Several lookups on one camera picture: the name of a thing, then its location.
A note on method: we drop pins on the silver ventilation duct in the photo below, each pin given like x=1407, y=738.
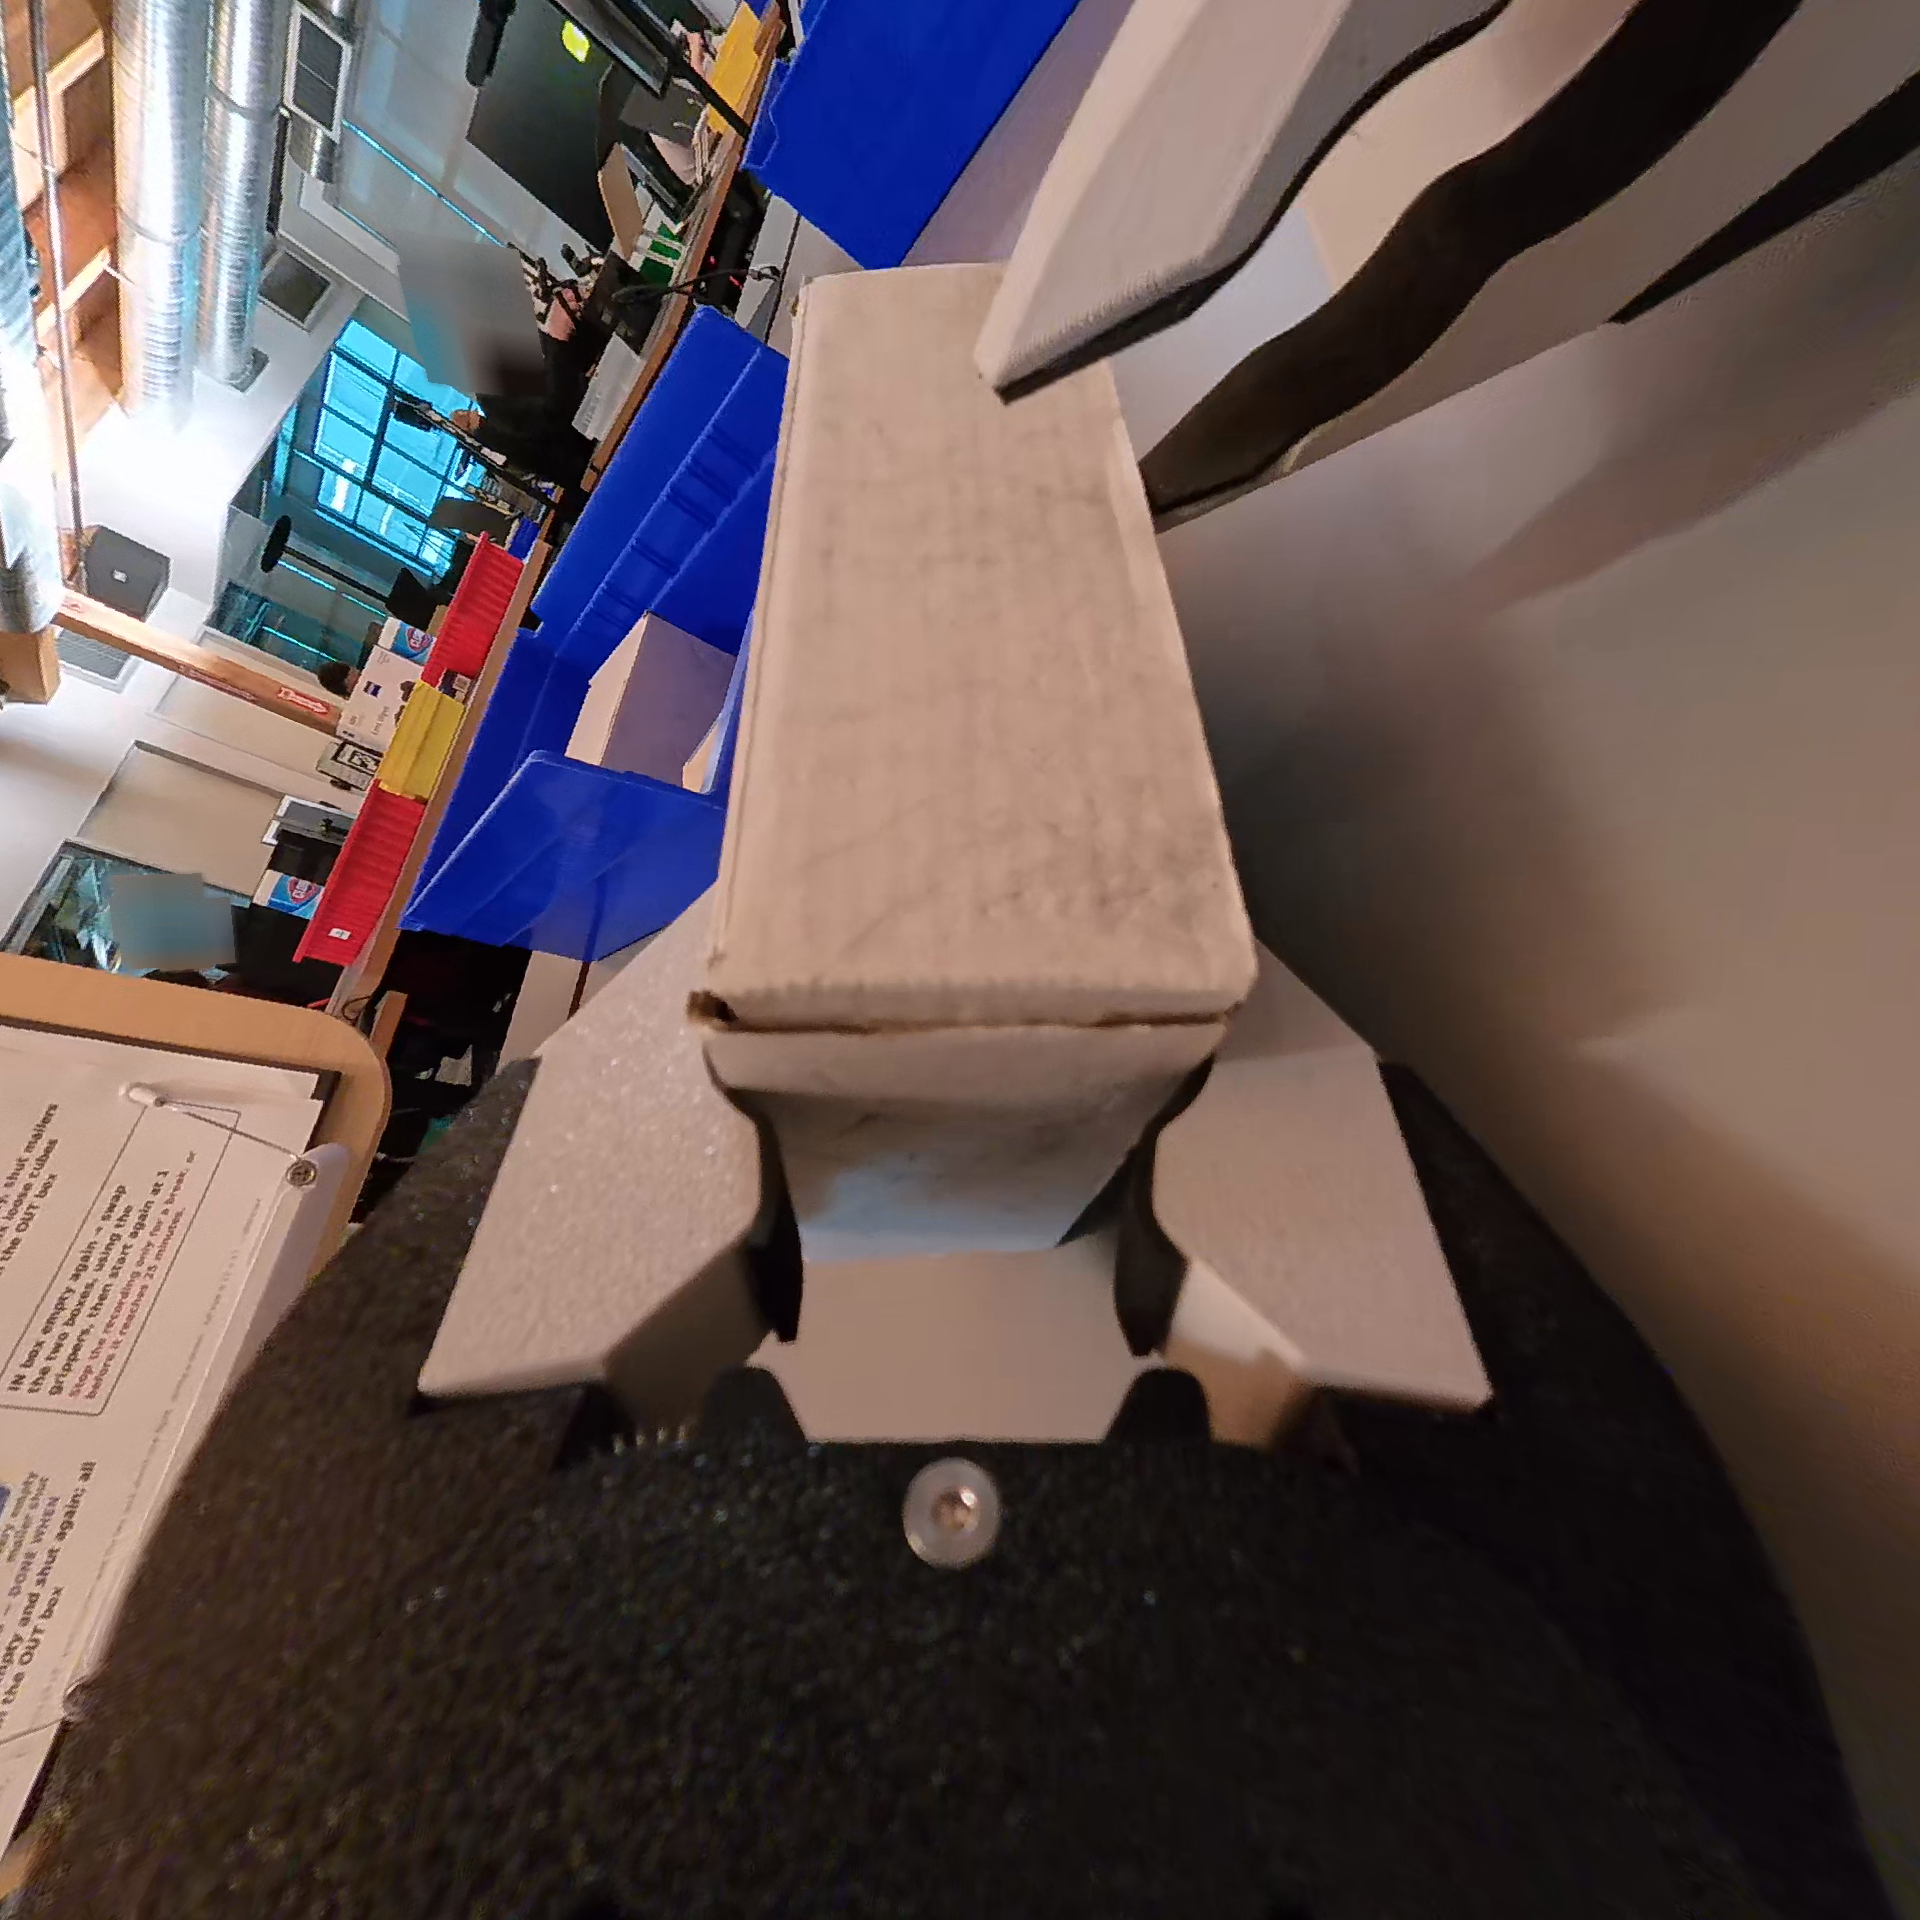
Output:
x=195, y=194

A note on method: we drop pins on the printed white carton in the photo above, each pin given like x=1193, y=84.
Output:
x=383, y=682

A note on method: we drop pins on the printed instruction sheet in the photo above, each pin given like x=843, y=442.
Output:
x=90, y=1276

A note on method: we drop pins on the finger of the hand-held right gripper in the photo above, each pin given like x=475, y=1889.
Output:
x=1425, y=300
x=1170, y=181

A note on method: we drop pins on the yellow storage bin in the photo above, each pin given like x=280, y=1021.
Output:
x=423, y=738

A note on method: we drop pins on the black ceiling speaker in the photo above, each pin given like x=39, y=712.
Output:
x=123, y=569

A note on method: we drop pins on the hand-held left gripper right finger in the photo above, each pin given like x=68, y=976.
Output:
x=1320, y=1213

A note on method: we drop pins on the blue plastic bin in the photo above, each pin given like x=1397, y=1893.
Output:
x=600, y=856

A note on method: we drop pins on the white cardboard mailer box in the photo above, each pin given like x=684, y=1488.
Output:
x=975, y=629
x=660, y=705

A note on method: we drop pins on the white stand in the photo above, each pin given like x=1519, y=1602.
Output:
x=255, y=1319

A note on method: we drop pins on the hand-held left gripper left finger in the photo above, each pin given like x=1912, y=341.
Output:
x=600, y=1200

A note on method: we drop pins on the red storage bin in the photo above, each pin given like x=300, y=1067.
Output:
x=369, y=879
x=474, y=615

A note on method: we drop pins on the blue plastic item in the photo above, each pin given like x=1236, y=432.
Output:
x=900, y=120

